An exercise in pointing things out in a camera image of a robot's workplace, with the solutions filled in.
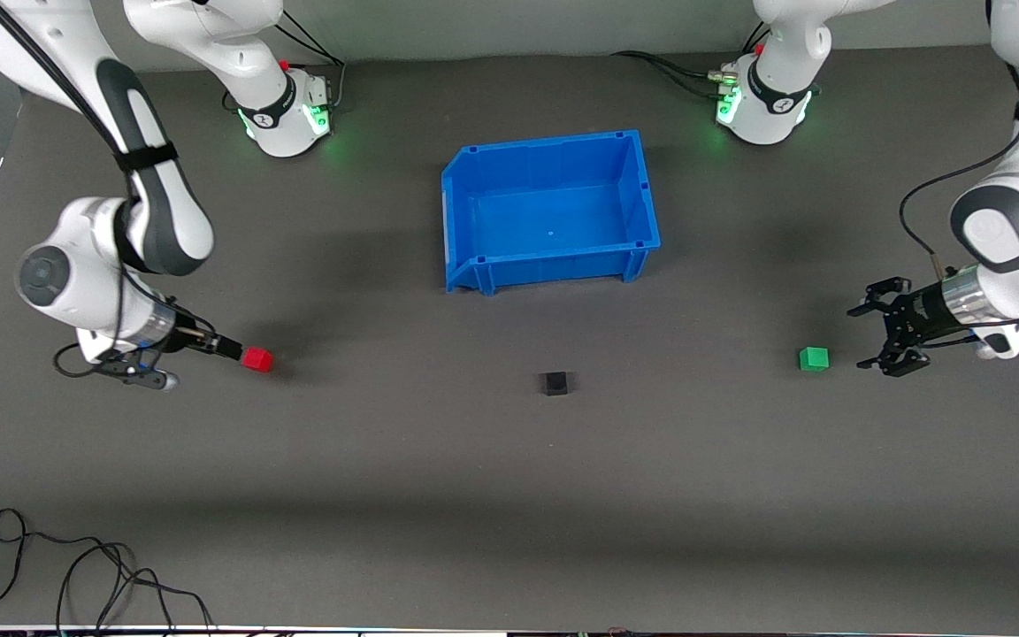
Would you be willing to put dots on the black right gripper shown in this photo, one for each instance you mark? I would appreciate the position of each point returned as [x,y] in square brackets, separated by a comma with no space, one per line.
[192,340]

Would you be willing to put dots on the blue plastic storage bin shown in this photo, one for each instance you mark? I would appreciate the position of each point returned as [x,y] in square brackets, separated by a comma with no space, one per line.
[554,221]

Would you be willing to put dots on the small green cube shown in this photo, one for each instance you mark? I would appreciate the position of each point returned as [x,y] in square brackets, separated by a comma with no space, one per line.
[814,358]

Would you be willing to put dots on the small red cube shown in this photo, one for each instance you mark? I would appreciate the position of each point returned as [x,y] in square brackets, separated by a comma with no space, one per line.
[257,359]

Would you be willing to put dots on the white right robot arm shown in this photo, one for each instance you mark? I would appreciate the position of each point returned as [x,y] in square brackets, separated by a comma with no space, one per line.
[164,203]

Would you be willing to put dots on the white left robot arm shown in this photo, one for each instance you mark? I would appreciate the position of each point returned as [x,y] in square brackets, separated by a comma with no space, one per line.
[1000,230]

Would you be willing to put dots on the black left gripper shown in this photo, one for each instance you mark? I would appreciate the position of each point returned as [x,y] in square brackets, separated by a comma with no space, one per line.
[919,315]

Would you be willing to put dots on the dark grey table mat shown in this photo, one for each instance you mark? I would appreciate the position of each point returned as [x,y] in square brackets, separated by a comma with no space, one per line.
[509,495]

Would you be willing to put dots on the small black cube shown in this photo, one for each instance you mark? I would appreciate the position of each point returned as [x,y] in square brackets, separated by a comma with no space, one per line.
[555,383]

